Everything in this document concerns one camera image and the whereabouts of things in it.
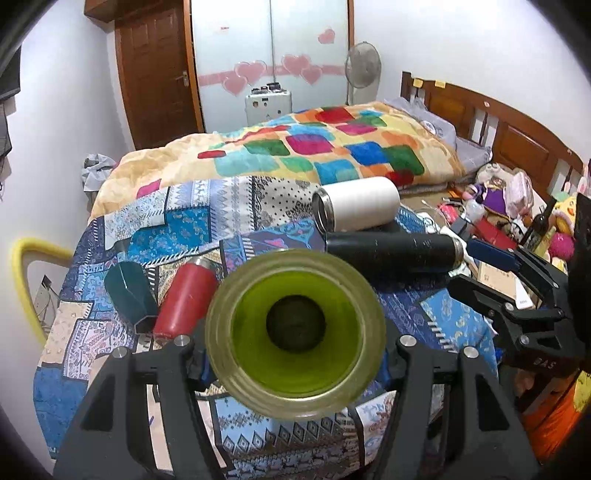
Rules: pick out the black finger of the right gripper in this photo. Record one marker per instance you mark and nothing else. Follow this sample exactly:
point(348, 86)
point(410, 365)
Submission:
point(497, 307)

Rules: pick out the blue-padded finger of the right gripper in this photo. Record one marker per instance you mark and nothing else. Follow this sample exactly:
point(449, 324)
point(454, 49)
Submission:
point(501, 259)

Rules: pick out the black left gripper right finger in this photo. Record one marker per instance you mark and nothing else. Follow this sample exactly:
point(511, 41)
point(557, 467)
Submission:
point(481, 434)

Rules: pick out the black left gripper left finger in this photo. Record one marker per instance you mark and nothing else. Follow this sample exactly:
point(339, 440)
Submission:
point(109, 436)

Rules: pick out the green metal bottle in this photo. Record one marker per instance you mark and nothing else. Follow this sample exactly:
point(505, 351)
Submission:
point(295, 334)

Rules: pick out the dark teal cup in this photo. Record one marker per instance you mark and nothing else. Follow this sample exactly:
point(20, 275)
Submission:
point(130, 294)

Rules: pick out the dark glass bottle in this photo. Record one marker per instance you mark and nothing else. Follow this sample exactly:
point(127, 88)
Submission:
point(539, 227)

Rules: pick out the purple plush toy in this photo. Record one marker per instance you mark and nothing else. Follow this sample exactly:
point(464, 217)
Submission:
point(492, 199)

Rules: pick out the pink pouch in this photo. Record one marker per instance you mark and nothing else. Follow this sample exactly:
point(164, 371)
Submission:
point(519, 196)

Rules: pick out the grey pillow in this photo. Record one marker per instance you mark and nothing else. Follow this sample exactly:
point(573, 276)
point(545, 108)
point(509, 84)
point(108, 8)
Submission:
point(471, 155)

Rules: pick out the wooden bed headboard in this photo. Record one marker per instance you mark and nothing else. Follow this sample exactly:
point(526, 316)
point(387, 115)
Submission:
point(517, 140)

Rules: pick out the black metal bottle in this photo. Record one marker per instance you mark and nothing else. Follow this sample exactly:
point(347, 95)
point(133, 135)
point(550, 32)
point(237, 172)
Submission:
point(396, 254)

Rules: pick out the white metal bottle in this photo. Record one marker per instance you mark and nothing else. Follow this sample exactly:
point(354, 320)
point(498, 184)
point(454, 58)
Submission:
point(355, 205)

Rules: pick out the red metal bottle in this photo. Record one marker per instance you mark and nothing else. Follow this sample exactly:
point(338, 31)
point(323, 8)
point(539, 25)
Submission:
point(187, 299)

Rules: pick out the colourful checked blanket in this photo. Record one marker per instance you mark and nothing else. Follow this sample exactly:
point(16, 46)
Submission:
point(321, 145)

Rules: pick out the standing electric fan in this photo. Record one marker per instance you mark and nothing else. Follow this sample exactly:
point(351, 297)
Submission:
point(363, 70)

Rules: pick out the blue patchwork bed cloth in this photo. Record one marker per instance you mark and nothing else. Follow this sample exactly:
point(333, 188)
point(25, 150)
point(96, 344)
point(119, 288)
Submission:
point(227, 221)

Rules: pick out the grey cloth bundle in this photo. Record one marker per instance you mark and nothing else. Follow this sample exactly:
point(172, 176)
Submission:
point(96, 169)

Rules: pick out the white box appliance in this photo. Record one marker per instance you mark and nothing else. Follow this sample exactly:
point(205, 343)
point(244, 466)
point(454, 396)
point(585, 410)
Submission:
point(266, 103)

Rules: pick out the white wardrobe with hearts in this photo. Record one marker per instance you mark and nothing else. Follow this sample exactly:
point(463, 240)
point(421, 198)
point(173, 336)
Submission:
point(239, 46)

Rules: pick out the brown wooden door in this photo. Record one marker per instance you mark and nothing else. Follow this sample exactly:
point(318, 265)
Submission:
point(155, 65)

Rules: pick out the yellow chair frame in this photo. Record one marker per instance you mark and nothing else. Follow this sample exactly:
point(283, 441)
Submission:
point(19, 250)

